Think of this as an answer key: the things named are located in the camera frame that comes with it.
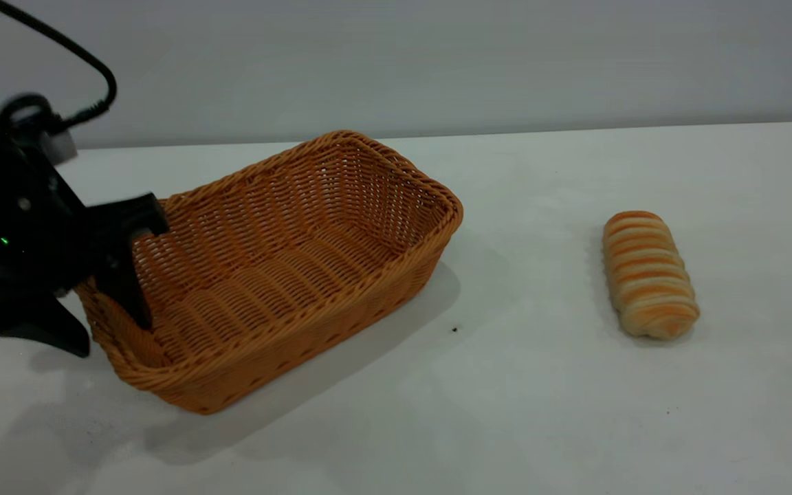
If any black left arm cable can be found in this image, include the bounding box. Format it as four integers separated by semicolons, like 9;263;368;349
0;0;118;135

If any orange woven wicker basket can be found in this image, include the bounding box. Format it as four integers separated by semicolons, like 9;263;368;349
74;130;464;415

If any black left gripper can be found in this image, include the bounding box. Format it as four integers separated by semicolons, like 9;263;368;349
0;52;171;359

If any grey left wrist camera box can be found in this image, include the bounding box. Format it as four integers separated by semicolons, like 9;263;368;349
28;129;79;166

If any striped bread roll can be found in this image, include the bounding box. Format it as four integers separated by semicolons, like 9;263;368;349
602;210;701;340

